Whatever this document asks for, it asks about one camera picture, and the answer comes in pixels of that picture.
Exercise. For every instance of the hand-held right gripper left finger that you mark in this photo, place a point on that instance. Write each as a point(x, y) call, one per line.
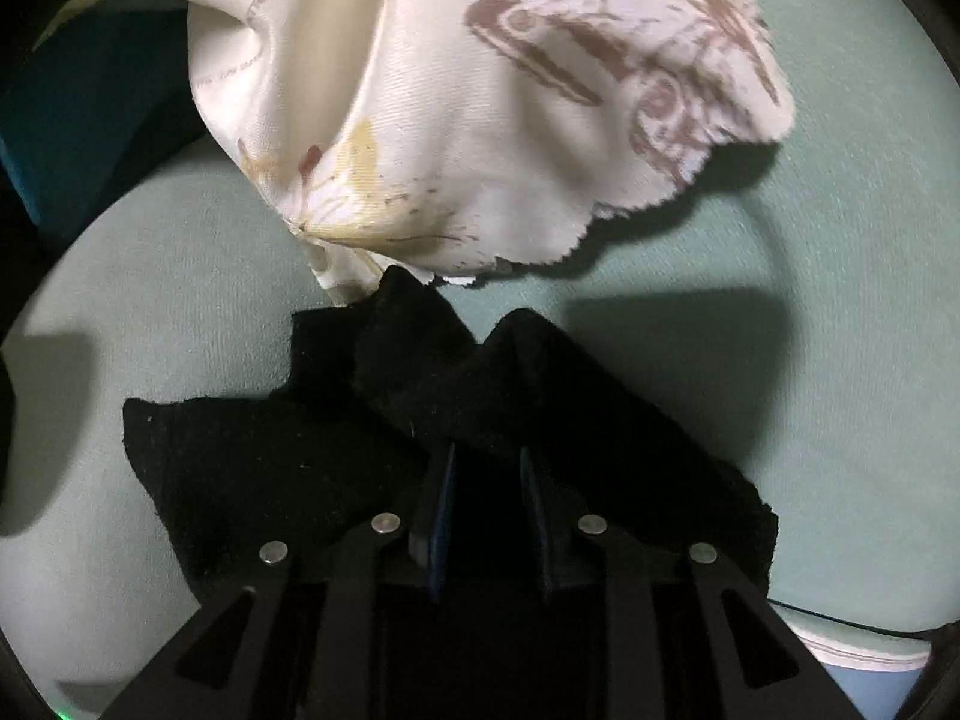
point(442, 525)

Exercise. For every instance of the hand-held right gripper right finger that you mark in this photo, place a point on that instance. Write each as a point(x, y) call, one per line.
point(534, 532)

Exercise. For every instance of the black cloth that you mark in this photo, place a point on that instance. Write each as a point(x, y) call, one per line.
point(300, 465)

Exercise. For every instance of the green sofa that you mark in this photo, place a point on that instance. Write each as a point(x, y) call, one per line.
point(825, 315)

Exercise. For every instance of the cream printed cloth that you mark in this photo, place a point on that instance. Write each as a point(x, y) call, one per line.
point(487, 127)

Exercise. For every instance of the teal bag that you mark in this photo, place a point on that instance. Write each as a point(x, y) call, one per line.
point(90, 112)

